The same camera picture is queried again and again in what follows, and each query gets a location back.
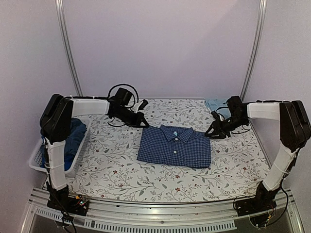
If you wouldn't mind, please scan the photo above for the floral patterned table mat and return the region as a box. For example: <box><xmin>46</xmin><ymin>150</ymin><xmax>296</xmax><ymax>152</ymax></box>
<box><xmin>47</xmin><ymin>98</ymin><xmax>274</xmax><ymax>202</ymax></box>

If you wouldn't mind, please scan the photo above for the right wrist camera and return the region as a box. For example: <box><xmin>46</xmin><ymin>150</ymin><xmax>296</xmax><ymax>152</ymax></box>
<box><xmin>211</xmin><ymin>111</ymin><xmax>225</xmax><ymax>121</ymax></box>

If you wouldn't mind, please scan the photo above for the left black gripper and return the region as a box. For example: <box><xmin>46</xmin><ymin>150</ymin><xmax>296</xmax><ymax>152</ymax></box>
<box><xmin>114</xmin><ymin>107</ymin><xmax>149</xmax><ymax>128</ymax></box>

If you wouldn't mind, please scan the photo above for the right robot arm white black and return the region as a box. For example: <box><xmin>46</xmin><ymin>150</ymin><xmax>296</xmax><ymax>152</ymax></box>
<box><xmin>205</xmin><ymin>96</ymin><xmax>311</xmax><ymax>212</ymax></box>

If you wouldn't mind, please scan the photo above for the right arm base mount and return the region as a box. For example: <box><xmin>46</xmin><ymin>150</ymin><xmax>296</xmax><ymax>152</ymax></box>
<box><xmin>233</xmin><ymin>195</ymin><xmax>277</xmax><ymax>216</ymax></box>

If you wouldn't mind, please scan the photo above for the right aluminium frame post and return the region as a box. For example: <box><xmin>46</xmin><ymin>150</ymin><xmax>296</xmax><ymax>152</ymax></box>
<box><xmin>240</xmin><ymin>0</ymin><xmax>267</xmax><ymax>100</ymax></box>

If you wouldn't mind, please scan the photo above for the aluminium frame post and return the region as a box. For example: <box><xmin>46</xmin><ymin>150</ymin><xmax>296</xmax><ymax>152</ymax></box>
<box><xmin>55</xmin><ymin>0</ymin><xmax>83</xmax><ymax>96</ymax></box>
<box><xmin>240</xmin><ymin>0</ymin><xmax>267</xmax><ymax>100</ymax></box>

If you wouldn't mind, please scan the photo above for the bright blue garment in basket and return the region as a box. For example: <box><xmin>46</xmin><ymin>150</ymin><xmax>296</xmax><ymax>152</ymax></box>
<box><xmin>64</xmin><ymin>154</ymin><xmax>75</xmax><ymax>171</ymax></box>

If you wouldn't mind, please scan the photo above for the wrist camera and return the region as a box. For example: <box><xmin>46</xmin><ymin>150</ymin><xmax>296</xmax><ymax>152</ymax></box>
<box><xmin>211</xmin><ymin>111</ymin><xmax>225</xmax><ymax>121</ymax></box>
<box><xmin>132</xmin><ymin>99</ymin><xmax>148</xmax><ymax>113</ymax></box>

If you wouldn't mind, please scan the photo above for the left aluminium frame post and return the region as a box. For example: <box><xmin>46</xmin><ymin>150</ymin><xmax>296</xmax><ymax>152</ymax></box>
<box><xmin>55</xmin><ymin>0</ymin><xmax>83</xmax><ymax>96</ymax></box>

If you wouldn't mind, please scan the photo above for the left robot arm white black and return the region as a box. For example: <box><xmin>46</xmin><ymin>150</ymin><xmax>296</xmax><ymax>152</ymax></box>
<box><xmin>40</xmin><ymin>83</ymin><xmax>149</xmax><ymax>211</ymax></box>

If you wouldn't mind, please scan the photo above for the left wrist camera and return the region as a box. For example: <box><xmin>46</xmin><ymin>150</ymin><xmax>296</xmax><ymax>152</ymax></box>
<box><xmin>132</xmin><ymin>99</ymin><xmax>148</xmax><ymax>113</ymax></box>

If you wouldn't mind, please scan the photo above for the front aluminium rail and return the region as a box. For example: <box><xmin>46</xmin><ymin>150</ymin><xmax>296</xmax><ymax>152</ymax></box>
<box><xmin>21</xmin><ymin>188</ymin><xmax>305</xmax><ymax>233</ymax></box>

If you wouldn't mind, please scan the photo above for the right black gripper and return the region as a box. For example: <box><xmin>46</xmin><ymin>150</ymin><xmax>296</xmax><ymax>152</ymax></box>
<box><xmin>205</xmin><ymin>115</ymin><xmax>247</xmax><ymax>139</ymax></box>

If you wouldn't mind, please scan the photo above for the light blue t-shirt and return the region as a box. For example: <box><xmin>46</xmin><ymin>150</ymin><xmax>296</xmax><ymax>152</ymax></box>
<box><xmin>205</xmin><ymin>99</ymin><xmax>228</xmax><ymax>112</ymax></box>

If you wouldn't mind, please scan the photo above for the dark blue checkered shirt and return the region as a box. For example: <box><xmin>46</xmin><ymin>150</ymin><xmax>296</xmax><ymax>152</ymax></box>
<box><xmin>137</xmin><ymin>125</ymin><xmax>211</xmax><ymax>168</ymax></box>

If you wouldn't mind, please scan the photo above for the white plastic laundry basket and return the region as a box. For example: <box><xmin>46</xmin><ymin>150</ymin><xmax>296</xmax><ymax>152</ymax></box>
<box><xmin>28</xmin><ymin>117</ymin><xmax>92</xmax><ymax>178</ymax></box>

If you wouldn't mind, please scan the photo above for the slate blue garment in basket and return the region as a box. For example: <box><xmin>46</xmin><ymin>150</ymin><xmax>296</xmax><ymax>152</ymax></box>
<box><xmin>64</xmin><ymin>118</ymin><xmax>87</xmax><ymax>159</ymax></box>

